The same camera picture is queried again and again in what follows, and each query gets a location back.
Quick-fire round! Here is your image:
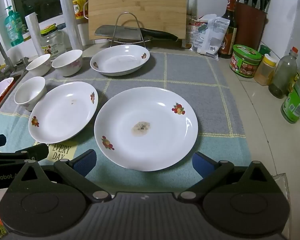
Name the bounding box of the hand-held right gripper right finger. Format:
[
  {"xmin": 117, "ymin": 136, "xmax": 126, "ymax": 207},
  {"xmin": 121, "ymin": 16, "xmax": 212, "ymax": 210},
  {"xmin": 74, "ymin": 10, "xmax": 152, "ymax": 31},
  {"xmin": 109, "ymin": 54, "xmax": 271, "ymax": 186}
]
[{"xmin": 177, "ymin": 152, "xmax": 278, "ymax": 203}]

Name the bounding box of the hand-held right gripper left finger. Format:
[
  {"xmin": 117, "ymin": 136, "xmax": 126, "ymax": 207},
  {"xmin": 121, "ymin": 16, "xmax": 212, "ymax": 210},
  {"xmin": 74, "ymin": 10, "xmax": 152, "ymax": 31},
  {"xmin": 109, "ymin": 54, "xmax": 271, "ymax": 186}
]
[{"xmin": 14, "ymin": 149, "xmax": 113, "ymax": 203}]

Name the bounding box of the white floral bowl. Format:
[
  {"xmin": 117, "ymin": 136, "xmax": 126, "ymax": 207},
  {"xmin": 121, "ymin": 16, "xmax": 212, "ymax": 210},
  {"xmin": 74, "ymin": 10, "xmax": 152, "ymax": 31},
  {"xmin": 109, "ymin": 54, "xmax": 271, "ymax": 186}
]
[
  {"xmin": 51, "ymin": 49, "xmax": 83, "ymax": 77},
  {"xmin": 26, "ymin": 54, "xmax": 52, "ymax": 77},
  {"xmin": 14, "ymin": 76, "xmax": 47, "ymax": 111}
]

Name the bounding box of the large white fruit-print plate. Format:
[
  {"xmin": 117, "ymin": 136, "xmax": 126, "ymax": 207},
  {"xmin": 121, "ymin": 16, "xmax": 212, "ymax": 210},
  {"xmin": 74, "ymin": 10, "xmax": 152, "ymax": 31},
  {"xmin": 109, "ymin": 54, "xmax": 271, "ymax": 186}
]
[{"xmin": 94, "ymin": 87, "xmax": 199, "ymax": 172}]

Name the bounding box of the deep white fruit-print plate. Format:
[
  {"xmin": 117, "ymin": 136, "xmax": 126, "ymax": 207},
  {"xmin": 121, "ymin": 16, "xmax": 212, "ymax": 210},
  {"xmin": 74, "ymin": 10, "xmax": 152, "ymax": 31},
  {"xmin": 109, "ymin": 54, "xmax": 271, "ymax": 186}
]
[{"xmin": 90, "ymin": 44, "xmax": 150, "ymax": 77}]

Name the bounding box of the steel sink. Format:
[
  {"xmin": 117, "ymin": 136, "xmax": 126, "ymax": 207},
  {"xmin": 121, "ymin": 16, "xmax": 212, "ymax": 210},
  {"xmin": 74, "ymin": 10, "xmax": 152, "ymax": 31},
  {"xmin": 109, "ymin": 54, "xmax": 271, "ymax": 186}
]
[{"xmin": 0, "ymin": 67, "xmax": 28, "ymax": 125}]

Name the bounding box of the grey and teal checked mat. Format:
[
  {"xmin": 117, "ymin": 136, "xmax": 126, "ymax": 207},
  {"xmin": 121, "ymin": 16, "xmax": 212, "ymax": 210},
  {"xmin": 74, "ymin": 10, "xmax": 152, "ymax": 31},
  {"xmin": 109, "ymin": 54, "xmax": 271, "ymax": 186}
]
[{"xmin": 0, "ymin": 51, "xmax": 251, "ymax": 195}]

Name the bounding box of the steel faucet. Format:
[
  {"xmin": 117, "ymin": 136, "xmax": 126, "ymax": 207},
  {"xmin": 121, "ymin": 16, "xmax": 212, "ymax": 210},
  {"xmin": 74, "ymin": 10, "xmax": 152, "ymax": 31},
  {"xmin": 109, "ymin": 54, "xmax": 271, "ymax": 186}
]
[{"xmin": 0, "ymin": 34, "xmax": 28, "ymax": 73}]

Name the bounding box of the green sauce jar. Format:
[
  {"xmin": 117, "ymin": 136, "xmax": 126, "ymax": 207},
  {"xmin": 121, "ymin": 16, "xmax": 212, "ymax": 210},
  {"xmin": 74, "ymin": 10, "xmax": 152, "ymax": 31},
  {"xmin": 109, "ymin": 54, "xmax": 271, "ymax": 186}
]
[{"xmin": 229, "ymin": 44, "xmax": 262, "ymax": 79}]

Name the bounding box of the yellow-lid spice jar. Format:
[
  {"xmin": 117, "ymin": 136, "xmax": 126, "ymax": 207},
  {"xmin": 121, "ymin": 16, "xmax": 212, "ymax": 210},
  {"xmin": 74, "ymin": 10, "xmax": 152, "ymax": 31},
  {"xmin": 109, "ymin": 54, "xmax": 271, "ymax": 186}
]
[{"xmin": 253, "ymin": 54, "xmax": 278, "ymax": 86}]

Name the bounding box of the glass jar with yellow lid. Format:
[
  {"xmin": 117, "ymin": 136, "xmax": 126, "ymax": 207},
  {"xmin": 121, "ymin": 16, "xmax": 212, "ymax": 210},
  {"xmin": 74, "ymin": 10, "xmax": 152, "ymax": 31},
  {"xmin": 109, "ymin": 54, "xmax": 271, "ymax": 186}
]
[{"xmin": 40, "ymin": 25, "xmax": 65, "ymax": 60}]

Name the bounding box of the green-label plastic bottle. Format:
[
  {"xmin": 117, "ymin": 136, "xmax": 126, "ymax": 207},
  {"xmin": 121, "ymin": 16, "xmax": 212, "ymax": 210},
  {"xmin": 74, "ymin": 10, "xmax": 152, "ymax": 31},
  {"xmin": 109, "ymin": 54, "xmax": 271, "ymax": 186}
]
[{"xmin": 280, "ymin": 65, "xmax": 300, "ymax": 124}]

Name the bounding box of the green dish soap bottle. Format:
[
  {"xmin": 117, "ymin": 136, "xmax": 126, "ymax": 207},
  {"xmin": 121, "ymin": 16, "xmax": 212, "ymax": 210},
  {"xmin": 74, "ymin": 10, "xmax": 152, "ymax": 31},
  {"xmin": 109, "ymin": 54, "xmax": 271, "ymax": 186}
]
[{"xmin": 4, "ymin": 6, "xmax": 24, "ymax": 47}]

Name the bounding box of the short white paper roll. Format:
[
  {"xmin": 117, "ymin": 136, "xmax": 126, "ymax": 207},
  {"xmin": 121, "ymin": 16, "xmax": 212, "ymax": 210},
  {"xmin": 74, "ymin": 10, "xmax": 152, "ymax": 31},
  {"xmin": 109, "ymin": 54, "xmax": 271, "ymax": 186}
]
[{"xmin": 24, "ymin": 12, "xmax": 44, "ymax": 57}]

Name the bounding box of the red-capped glass bottle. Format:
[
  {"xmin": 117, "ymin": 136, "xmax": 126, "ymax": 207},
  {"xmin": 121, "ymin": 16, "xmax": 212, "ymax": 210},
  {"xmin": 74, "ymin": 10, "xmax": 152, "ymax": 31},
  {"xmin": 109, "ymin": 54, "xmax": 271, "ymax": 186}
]
[{"xmin": 268, "ymin": 47, "xmax": 298, "ymax": 99}]

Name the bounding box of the dark soy sauce bottle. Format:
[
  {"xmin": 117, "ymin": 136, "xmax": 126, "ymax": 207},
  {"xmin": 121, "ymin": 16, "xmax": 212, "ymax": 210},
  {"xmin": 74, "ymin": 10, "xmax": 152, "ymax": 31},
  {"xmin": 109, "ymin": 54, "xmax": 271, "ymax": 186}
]
[{"xmin": 218, "ymin": 0, "xmax": 238, "ymax": 59}]

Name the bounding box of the white seasoning packet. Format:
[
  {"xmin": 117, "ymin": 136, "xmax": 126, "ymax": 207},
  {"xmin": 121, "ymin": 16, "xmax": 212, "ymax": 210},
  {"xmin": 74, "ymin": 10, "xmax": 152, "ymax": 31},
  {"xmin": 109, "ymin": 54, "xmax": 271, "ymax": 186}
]
[{"xmin": 189, "ymin": 16, "xmax": 231, "ymax": 61}]

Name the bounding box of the green-capped bottle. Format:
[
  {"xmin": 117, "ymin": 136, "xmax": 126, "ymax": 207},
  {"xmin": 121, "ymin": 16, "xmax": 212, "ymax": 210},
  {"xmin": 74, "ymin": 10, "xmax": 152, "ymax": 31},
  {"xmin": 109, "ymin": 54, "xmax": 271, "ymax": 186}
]
[{"xmin": 258, "ymin": 44, "xmax": 271, "ymax": 57}]

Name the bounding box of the tall white paper roll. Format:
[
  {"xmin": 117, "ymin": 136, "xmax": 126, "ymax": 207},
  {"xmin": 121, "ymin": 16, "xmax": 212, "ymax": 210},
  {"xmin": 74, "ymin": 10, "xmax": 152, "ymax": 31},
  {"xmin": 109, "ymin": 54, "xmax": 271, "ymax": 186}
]
[{"xmin": 58, "ymin": 0, "xmax": 83, "ymax": 51}]

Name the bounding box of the red and white packet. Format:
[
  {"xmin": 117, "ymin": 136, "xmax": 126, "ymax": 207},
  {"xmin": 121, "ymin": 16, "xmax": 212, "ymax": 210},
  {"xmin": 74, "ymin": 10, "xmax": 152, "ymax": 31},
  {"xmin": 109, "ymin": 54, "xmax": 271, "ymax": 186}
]
[{"xmin": 185, "ymin": 15, "xmax": 208, "ymax": 49}]

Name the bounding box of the brown cylindrical container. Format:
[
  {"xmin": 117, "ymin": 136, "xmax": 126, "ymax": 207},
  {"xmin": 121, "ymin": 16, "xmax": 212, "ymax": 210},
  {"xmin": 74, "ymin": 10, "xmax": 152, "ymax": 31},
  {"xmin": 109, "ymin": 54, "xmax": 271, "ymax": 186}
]
[{"xmin": 233, "ymin": 1, "xmax": 268, "ymax": 53}]

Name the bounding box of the yellow-label oil jug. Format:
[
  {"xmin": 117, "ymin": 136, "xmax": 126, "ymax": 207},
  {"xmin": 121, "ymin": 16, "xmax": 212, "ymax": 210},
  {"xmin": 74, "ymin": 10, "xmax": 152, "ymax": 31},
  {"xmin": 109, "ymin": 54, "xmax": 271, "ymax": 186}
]
[{"xmin": 67, "ymin": 0, "xmax": 90, "ymax": 23}]

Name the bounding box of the bamboo cutting board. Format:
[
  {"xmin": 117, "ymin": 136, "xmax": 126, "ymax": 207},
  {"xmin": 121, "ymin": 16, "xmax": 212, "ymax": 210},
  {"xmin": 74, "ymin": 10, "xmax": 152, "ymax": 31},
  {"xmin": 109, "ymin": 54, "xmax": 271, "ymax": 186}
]
[{"xmin": 88, "ymin": 0, "xmax": 187, "ymax": 41}]

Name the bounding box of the black-handled cleaver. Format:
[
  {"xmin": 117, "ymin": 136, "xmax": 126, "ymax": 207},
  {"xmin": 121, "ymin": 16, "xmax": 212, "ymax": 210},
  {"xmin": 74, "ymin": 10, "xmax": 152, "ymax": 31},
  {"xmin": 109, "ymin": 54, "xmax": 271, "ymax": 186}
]
[{"xmin": 94, "ymin": 25, "xmax": 178, "ymax": 42}]

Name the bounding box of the steel wire rack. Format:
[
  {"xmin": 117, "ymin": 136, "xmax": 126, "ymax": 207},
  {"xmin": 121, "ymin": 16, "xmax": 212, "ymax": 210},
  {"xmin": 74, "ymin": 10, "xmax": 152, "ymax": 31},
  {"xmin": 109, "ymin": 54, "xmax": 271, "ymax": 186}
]
[{"xmin": 107, "ymin": 12, "xmax": 150, "ymax": 52}]

